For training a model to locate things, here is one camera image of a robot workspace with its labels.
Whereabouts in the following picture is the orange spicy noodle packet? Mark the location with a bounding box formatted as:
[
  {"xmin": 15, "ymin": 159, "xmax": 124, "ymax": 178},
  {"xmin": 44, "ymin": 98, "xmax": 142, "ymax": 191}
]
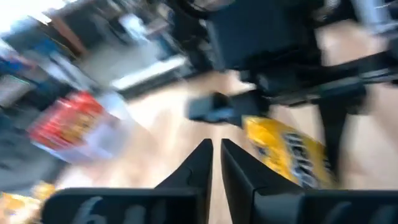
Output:
[{"xmin": 27, "ymin": 91, "xmax": 106, "ymax": 151}]

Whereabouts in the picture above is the clear plastic bin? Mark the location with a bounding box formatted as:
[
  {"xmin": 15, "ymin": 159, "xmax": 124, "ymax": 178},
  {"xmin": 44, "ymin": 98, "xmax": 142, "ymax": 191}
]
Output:
[{"xmin": 27, "ymin": 90, "xmax": 131, "ymax": 164}]

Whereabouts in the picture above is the yellow Maruchan noodle packet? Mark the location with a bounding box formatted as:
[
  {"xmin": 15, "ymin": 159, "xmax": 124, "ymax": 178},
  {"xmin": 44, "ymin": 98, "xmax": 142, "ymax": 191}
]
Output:
[
  {"xmin": 0, "ymin": 182, "xmax": 57, "ymax": 224},
  {"xmin": 241, "ymin": 114, "xmax": 338, "ymax": 190}
]

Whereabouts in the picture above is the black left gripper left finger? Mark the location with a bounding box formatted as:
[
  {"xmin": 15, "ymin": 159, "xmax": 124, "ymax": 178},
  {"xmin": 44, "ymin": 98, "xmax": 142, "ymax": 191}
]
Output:
[{"xmin": 41, "ymin": 138, "xmax": 215, "ymax": 224}]

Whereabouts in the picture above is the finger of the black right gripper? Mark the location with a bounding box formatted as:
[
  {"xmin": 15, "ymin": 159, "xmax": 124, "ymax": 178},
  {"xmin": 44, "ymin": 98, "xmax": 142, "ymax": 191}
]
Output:
[{"xmin": 317, "ymin": 104, "xmax": 349, "ymax": 180}]

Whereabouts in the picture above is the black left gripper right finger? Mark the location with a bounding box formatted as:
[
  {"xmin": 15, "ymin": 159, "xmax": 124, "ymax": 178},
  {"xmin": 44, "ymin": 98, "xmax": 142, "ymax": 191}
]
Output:
[{"xmin": 220, "ymin": 138, "xmax": 398, "ymax": 224}]

